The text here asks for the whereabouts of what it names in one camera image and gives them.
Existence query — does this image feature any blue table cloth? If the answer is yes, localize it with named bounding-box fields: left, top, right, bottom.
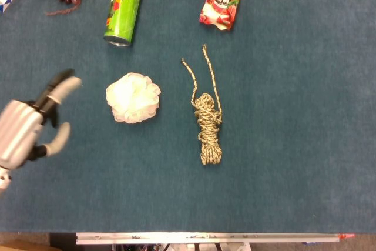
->
left=0, top=0, right=376, bottom=233

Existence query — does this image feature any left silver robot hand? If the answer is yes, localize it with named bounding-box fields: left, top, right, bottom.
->
left=0, top=68, right=83, bottom=170

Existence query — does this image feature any red jelly drink pouch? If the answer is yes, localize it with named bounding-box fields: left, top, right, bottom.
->
left=199, top=0, right=242, bottom=32

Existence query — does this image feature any green chips can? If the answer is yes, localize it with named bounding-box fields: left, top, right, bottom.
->
left=103, top=0, right=146, bottom=48

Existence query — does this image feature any camouflage rope bundle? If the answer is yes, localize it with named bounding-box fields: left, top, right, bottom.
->
left=181, top=44, right=223, bottom=166

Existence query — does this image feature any white mesh bath sponge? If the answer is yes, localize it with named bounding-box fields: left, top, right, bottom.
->
left=105, top=72, right=162, bottom=124

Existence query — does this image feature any silver aluminium rail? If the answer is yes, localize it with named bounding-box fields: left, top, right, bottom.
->
left=75, top=232, right=355, bottom=245

